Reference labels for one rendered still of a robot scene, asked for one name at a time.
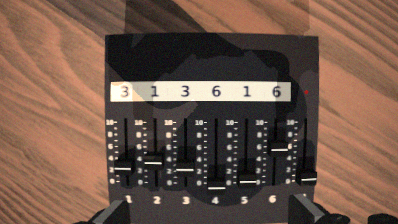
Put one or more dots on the black lighting desk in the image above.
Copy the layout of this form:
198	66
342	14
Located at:
213	113

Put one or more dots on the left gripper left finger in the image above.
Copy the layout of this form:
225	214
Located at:
116	213

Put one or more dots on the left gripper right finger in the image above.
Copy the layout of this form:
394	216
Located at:
302	210

